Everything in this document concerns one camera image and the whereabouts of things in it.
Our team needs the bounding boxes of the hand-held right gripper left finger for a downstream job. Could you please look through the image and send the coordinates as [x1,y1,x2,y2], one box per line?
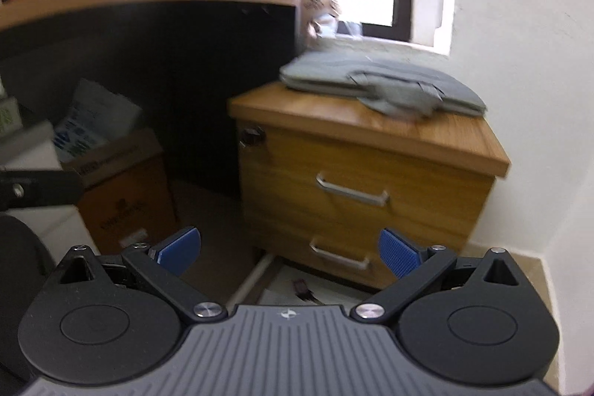
[56,226,229,326]

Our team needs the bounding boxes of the white printed paper bag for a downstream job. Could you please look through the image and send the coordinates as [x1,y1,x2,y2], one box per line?
[52,78,143,165]

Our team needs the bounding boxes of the wooden drawer cabinet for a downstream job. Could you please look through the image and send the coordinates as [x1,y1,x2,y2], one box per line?
[227,81,511,290]

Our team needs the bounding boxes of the wooden drawer beside lock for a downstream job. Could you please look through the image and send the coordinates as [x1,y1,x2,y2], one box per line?
[238,127,495,239]

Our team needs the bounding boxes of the black cabinet lock with key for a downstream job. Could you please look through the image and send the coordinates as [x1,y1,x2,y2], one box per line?
[240,126,266,147]

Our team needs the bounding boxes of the silver drawer handle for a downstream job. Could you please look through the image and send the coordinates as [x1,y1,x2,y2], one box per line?
[316,173,389,206]
[309,238,372,271]

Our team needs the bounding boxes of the wooden desk with dark panel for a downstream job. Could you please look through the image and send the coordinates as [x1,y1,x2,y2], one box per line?
[0,0,302,211]

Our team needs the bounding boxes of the small dark brown object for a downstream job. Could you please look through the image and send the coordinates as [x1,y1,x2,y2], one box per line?
[292,278,321,303]

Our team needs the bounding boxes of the brown paper bag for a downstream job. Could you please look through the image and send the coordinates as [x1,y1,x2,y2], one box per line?
[299,0,342,49]

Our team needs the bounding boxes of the brown cardboard box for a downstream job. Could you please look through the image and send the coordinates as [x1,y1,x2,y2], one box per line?
[60,128,181,256]

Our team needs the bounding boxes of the grey laptop sleeve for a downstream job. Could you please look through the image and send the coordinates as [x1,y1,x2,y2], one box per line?
[280,52,488,118]

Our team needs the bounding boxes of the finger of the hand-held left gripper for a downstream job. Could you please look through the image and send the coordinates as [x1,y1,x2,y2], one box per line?
[0,168,85,211]

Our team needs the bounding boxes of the green printed box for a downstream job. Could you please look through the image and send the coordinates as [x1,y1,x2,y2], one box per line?
[0,92,24,137]

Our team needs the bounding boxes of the white box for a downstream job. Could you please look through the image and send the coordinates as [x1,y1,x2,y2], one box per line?
[0,120,100,253]

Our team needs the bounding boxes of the white papers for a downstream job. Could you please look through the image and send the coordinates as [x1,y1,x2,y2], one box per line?
[257,266,367,308]

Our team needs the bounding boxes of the deep wooden drawer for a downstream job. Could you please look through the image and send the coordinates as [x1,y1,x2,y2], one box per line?
[226,253,386,308]

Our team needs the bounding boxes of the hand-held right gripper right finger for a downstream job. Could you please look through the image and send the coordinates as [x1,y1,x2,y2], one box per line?
[349,227,528,326]

